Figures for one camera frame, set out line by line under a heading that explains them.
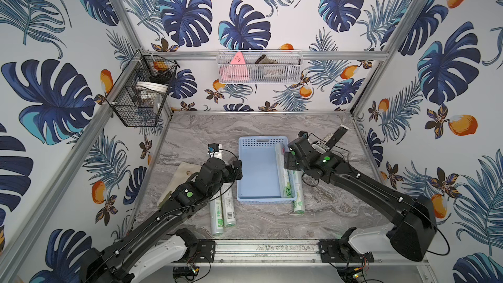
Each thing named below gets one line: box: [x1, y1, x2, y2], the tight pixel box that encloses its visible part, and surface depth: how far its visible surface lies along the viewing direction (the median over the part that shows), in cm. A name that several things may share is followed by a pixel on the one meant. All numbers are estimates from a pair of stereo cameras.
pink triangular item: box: [218, 51, 251, 82], surface depth 92 cm
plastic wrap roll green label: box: [293, 170, 306, 215], surface depth 85 cm
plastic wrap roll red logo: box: [281, 145, 296, 199], surface depth 89 cm
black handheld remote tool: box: [311, 124, 350, 153], surface depth 109 cm
